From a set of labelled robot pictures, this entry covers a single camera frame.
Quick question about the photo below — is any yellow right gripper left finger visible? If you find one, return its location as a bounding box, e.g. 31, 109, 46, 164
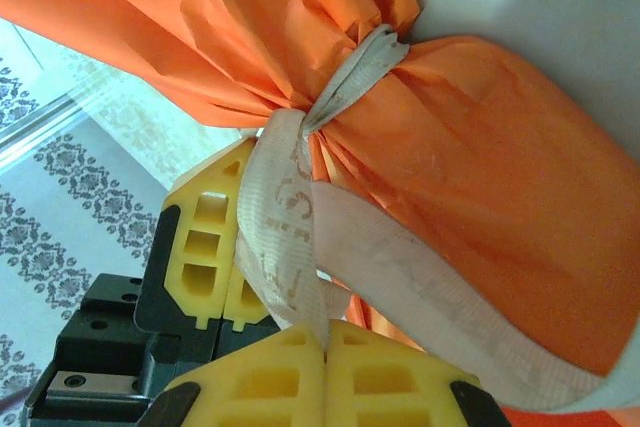
147, 321, 329, 427

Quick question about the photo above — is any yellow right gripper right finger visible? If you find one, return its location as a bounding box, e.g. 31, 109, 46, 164
324, 319, 514, 427

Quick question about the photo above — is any orange wrapping paper sheet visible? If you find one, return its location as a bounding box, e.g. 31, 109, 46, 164
0, 0, 640, 427

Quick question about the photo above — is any beige fabric ribbon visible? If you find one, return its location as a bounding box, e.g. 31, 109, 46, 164
234, 24, 621, 413

